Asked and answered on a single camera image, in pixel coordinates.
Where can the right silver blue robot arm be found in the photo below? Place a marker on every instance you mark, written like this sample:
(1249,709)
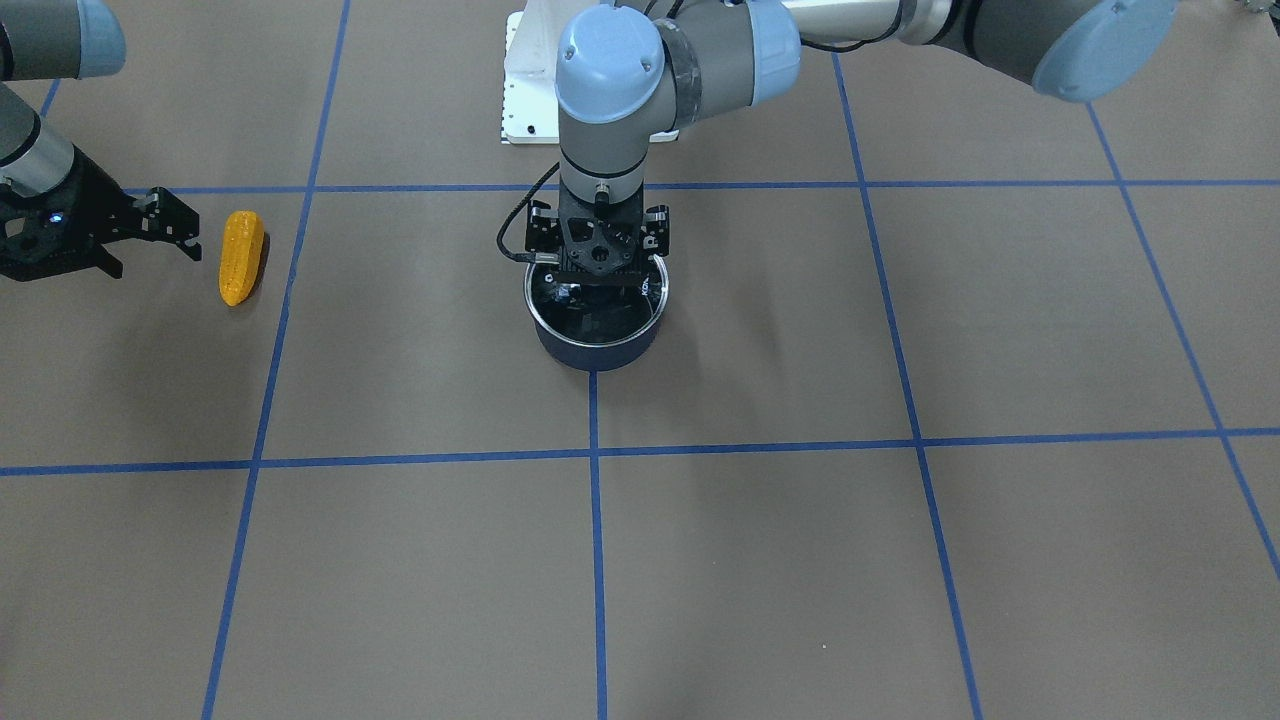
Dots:
(50,40)

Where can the white camera stand post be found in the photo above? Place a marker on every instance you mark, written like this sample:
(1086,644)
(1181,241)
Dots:
(528,80)

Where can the yellow corn cob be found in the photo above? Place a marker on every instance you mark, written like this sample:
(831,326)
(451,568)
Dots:
(243,246)

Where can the dark blue saucepan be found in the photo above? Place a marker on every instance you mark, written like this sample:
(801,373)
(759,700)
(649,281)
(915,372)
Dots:
(597,327)

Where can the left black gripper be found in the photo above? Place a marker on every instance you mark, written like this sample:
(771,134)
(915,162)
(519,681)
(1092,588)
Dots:
(543,231)

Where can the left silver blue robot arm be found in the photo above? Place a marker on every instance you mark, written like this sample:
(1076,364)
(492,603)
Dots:
(725,56)

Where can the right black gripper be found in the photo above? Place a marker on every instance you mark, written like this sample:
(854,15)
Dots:
(88,203)

